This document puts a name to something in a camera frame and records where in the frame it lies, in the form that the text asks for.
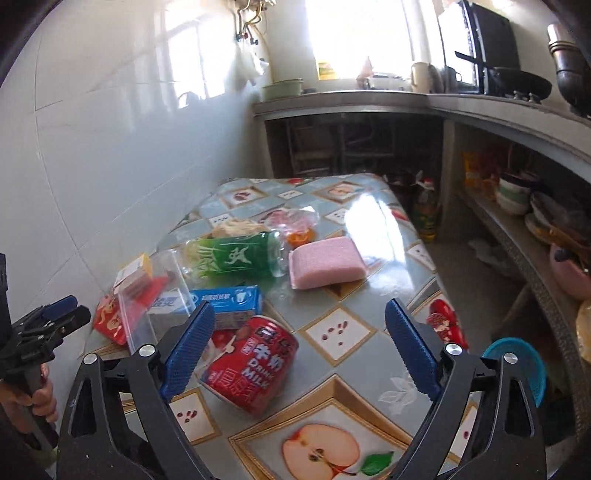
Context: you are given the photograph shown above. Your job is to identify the black wok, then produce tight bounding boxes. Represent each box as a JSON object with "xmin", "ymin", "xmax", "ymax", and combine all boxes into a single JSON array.
[{"xmin": 455, "ymin": 50, "xmax": 553, "ymax": 100}]

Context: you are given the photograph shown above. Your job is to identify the perforated metal shelf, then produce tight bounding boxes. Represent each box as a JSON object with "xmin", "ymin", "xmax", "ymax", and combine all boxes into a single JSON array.
[{"xmin": 455, "ymin": 189, "xmax": 591, "ymax": 444}]

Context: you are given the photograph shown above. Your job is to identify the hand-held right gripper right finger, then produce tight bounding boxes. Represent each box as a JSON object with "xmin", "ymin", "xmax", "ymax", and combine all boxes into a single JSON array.
[{"xmin": 385, "ymin": 298, "xmax": 550, "ymax": 480}]

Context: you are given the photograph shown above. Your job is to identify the blue white toothpaste box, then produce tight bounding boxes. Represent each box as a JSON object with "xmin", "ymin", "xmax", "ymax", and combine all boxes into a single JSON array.
[{"xmin": 147, "ymin": 285, "xmax": 264, "ymax": 331}]

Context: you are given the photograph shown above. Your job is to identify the white enamel mug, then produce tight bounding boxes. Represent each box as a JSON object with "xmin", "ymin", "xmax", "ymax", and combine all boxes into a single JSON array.
[{"xmin": 411, "ymin": 61, "xmax": 432, "ymax": 93}]

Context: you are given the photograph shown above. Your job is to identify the orange snack packets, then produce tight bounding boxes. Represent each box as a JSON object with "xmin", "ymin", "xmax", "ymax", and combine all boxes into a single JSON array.
[{"xmin": 463, "ymin": 150, "xmax": 502, "ymax": 199}]

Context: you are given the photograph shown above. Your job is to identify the pink mesh sponge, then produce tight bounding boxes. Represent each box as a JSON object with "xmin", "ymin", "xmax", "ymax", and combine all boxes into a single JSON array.
[{"xmin": 289, "ymin": 237, "xmax": 366, "ymax": 291}]

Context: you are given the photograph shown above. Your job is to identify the wall water pipes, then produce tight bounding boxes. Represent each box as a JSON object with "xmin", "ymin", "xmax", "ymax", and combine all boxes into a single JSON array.
[{"xmin": 231, "ymin": 0, "xmax": 273, "ymax": 47}]

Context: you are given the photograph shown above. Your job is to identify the clear bag orange snack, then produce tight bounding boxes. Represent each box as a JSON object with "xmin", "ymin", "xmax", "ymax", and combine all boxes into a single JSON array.
[{"xmin": 263, "ymin": 208, "xmax": 321, "ymax": 232}]

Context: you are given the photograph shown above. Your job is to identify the pink plastic basin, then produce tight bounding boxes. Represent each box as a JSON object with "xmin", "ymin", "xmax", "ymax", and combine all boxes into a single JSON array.
[{"xmin": 549, "ymin": 242, "xmax": 591, "ymax": 301}]

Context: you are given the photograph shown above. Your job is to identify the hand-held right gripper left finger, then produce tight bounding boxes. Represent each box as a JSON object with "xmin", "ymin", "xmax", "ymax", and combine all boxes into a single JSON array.
[{"xmin": 55, "ymin": 301, "xmax": 218, "ymax": 480}]

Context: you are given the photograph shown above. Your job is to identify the red milk can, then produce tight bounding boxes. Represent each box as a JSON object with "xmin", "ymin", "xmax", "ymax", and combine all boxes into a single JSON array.
[{"xmin": 199, "ymin": 315, "xmax": 300, "ymax": 418}]

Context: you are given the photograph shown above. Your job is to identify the small yellow white box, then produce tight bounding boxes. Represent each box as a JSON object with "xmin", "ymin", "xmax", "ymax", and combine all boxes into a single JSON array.
[{"xmin": 115, "ymin": 253, "xmax": 155, "ymax": 296}]

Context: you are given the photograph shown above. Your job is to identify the hanging clear plastic bag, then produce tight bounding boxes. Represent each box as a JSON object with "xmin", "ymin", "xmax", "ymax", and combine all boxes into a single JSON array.
[{"xmin": 235, "ymin": 44, "xmax": 271, "ymax": 88}]

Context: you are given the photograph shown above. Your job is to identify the green plastic bottle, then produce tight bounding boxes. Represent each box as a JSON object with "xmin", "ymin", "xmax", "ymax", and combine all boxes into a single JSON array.
[{"xmin": 194, "ymin": 231, "xmax": 291, "ymax": 280}]

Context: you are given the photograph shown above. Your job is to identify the yellow cooking oil bottle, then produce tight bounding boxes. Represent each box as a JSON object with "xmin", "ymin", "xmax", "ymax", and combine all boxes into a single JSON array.
[{"xmin": 412, "ymin": 178, "xmax": 437, "ymax": 243}]

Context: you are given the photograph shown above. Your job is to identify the stack of bowls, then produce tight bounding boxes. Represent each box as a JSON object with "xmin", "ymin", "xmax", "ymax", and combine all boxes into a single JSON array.
[{"xmin": 496, "ymin": 173, "xmax": 532, "ymax": 217}]

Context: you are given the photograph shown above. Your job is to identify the fruit print tablecloth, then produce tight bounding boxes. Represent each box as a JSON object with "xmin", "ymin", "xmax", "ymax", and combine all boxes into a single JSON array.
[{"xmin": 85, "ymin": 173, "xmax": 481, "ymax": 480}]

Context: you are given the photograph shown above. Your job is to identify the crumpled white bag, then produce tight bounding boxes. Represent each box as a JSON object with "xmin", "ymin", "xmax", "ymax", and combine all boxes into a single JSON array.
[{"xmin": 468, "ymin": 237, "xmax": 513, "ymax": 266}]

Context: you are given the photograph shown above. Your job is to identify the green basin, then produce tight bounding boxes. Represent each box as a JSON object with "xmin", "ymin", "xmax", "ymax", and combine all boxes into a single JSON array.
[{"xmin": 262, "ymin": 78, "xmax": 305, "ymax": 101}]

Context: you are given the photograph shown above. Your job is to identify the blue plastic basket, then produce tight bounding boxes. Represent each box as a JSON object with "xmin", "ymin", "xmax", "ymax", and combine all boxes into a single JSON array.
[{"xmin": 482, "ymin": 338, "xmax": 548, "ymax": 409}]

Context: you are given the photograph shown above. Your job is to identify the large dark metal pot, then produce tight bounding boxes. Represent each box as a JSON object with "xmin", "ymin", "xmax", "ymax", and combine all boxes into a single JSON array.
[{"xmin": 547, "ymin": 23, "xmax": 591, "ymax": 116}]

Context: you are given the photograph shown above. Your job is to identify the person's left hand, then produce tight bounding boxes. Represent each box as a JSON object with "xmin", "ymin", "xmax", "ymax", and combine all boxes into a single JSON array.
[{"xmin": 0, "ymin": 362, "xmax": 59, "ymax": 423}]

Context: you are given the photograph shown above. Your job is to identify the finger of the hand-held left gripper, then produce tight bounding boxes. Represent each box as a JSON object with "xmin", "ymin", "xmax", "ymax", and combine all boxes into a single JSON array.
[
  {"xmin": 18, "ymin": 305, "xmax": 92, "ymax": 354},
  {"xmin": 14, "ymin": 295, "xmax": 78, "ymax": 334}
]

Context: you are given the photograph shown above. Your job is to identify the grey concrete countertop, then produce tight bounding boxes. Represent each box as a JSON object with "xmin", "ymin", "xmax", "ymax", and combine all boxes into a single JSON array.
[{"xmin": 253, "ymin": 90, "xmax": 591, "ymax": 183}]

